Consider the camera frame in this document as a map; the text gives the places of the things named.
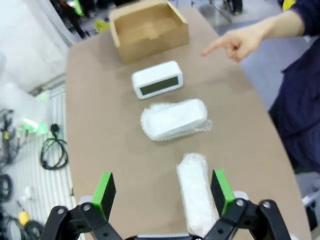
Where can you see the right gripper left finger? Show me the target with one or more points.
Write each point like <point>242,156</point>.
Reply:
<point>105,197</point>

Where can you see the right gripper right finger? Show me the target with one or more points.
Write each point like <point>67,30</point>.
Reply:
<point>221,192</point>

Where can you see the bubble white clock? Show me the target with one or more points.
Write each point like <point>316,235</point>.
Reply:
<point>195,187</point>
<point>172,120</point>

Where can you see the white unwrapped digital clock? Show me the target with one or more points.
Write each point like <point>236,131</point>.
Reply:
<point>155,75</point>

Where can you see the person's right forearm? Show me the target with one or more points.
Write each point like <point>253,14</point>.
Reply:
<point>282,25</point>

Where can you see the person's right hand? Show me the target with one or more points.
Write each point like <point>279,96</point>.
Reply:
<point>242,41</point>

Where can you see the small yellow tool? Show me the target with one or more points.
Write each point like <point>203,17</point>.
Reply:
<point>23,217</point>

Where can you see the green white floor item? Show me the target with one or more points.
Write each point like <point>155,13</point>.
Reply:
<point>32,126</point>

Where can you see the person in purple jacket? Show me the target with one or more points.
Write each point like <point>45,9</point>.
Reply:
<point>300,112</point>

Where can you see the open brown cardboard box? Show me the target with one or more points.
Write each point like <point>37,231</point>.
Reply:
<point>150,50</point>

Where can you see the yellow bag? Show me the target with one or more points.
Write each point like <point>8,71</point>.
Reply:
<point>102,25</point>

